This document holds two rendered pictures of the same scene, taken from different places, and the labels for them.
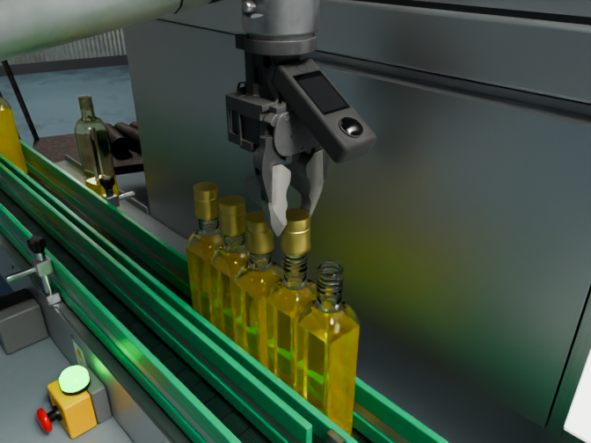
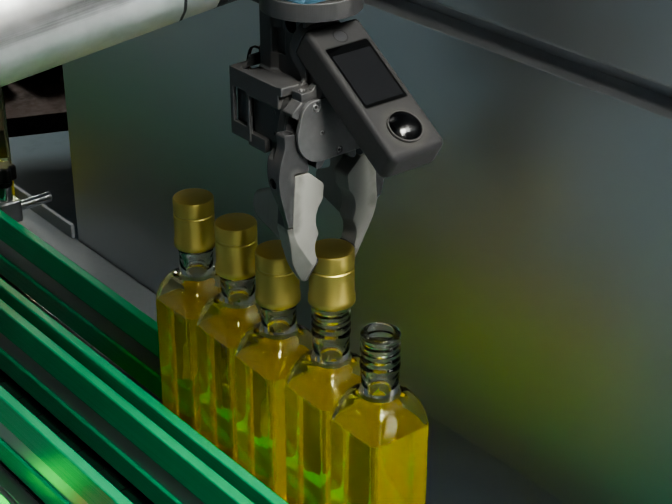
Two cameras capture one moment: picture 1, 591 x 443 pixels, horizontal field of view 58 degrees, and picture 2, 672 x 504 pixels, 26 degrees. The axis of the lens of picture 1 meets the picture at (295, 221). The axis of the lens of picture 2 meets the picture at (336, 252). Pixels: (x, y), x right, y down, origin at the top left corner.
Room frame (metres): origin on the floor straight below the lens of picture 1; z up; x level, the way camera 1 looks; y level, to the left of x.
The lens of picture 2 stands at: (-0.41, -0.07, 1.68)
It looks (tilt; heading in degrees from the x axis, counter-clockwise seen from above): 28 degrees down; 4
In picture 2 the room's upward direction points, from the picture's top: straight up
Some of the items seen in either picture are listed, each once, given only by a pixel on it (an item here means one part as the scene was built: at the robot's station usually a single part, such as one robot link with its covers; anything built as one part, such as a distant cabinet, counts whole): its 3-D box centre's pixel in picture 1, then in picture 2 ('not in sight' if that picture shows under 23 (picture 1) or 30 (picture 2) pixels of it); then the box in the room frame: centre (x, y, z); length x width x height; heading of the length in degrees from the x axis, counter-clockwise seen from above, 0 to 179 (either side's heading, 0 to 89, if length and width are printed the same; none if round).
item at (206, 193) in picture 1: (207, 200); (194, 220); (0.66, 0.12, 1.14); 0.04 x 0.04 x 0.04
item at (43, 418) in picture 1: (50, 417); not in sight; (0.59, 0.39, 0.79); 0.04 x 0.03 x 0.04; 43
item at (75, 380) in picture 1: (74, 378); not in sight; (0.62, 0.35, 0.84); 0.05 x 0.05 x 0.03
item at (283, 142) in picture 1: (276, 94); (305, 68); (0.55, 0.02, 1.32); 0.09 x 0.08 x 0.12; 43
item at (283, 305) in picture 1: (295, 348); (331, 468); (0.53, 0.00, 0.99); 0.06 x 0.06 x 0.21; 43
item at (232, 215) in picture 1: (232, 214); (236, 245); (0.61, 0.08, 1.14); 0.04 x 0.04 x 0.04
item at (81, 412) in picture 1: (78, 403); not in sight; (0.62, 0.36, 0.79); 0.07 x 0.07 x 0.07; 43
